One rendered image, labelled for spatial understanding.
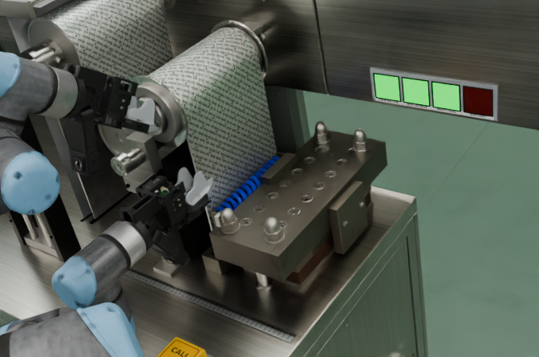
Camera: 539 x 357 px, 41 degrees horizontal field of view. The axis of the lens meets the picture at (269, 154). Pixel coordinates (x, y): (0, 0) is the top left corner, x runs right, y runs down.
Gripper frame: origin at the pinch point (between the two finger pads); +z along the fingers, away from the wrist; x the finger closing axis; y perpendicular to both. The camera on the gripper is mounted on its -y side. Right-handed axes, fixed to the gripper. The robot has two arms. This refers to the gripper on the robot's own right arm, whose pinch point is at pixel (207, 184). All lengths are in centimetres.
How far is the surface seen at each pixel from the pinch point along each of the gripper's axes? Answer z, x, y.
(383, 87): 29.3, -23.2, 9.3
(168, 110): -3.5, 1.1, 17.9
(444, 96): 29.3, -35.7, 9.4
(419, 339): 30, -26, -59
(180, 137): -2.5, 1.1, 11.7
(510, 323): 90, -27, -109
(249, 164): 12.4, -0.2, -3.4
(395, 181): 149, 45, -109
